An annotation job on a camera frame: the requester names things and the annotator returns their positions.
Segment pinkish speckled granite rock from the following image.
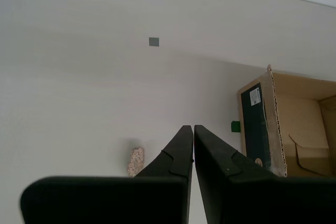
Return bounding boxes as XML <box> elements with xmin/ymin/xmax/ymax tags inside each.
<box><xmin>127</xmin><ymin>146</ymin><xmax>145</xmax><ymax>178</ymax></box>

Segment open brown cardboard box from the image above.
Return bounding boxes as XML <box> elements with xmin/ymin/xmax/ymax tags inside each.
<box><xmin>237</xmin><ymin>64</ymin><xmax>336</xmax><ymax>178</ymax></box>

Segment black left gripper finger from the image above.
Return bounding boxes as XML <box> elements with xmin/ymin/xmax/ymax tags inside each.
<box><xmin>20</xmin><ymin>125</ymin><xmax>195</xmax><ymax>224</ymax></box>
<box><xmin>193</xmin><ymin>124</ymin><xmax>336</xmax><ymax>224</ymax></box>

